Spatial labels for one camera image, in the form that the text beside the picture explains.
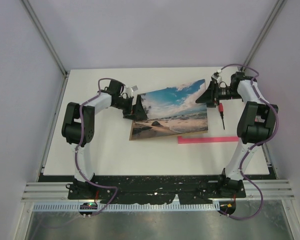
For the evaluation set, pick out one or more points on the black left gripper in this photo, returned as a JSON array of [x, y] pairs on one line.
[[138, 109]]

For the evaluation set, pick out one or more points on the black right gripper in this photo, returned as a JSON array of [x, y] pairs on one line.
[[210, 96]]

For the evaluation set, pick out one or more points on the red handled screwdriver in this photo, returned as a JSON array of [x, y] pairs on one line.
[[221, 112]]

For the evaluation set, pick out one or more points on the brown frame backing board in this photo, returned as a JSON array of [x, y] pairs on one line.
[[168, 136]]

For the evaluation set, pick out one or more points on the pink picture frame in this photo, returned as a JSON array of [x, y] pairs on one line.
[[204, 140]]

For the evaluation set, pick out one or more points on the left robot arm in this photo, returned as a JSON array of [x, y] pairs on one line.
[[78, 129]]

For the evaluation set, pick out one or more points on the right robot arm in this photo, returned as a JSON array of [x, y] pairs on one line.
[[257, 125]]

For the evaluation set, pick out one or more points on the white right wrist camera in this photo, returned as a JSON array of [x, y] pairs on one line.
[[216, 76]]

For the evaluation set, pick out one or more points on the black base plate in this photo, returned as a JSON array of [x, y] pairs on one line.
[[156, 189]]

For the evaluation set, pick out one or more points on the slotted cable duct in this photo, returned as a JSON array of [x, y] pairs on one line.
[[80, 207]]

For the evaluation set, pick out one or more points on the right aluminium frame post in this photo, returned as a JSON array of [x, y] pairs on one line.
[[267, 24]]

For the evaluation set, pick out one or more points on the aluminium frame post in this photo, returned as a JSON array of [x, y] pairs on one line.
[[267, 24], [44, 36]]

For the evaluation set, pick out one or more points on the left aluminium frame post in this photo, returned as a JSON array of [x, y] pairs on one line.
[[44, 36]]

